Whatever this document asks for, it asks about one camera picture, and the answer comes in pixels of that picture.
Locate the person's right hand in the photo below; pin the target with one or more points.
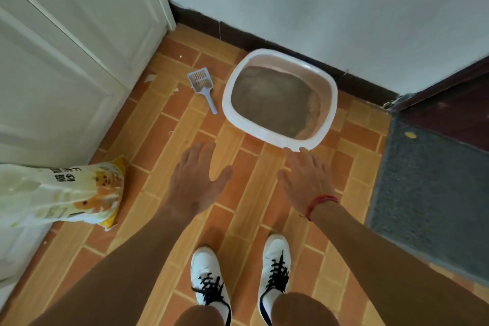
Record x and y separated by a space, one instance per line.
309 184

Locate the person's left hand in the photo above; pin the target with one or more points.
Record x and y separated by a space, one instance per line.
195 184

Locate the white pink cat litter box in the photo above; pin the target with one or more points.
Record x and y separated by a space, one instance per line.
252 129

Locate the grey cat litter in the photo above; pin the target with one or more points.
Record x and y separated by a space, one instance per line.
271 96

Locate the grey plastic litter scoop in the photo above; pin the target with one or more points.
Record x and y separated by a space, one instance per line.
200 81

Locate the white yellow cat litter bag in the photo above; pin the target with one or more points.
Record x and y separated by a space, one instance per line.
57 196

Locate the person's right forearm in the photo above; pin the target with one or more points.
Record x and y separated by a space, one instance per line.
382 272

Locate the person's left forearm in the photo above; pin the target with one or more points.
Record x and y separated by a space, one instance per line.
114 280

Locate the person's white right sneaker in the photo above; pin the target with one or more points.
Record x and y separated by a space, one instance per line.
277 249

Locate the person's white sneaker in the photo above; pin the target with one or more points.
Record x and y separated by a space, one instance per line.
204 264
277 249

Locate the person's white left sneaker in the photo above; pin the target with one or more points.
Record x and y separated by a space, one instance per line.
204 264

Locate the person's right leg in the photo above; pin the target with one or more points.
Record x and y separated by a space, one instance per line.
305 312

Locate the person's leg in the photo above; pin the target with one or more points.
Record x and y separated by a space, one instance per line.
305 312
198 318

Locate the person's left leg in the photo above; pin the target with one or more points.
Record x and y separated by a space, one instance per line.
198 318

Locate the flat white paper piece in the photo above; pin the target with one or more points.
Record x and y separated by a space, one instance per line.
149 78

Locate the dark brown door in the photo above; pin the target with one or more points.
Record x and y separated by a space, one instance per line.
458 115

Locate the white panel cabinet door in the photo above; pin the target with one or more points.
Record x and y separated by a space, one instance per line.
107 12
46 108

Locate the white wooden cabinet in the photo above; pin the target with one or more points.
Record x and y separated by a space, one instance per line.
57 69

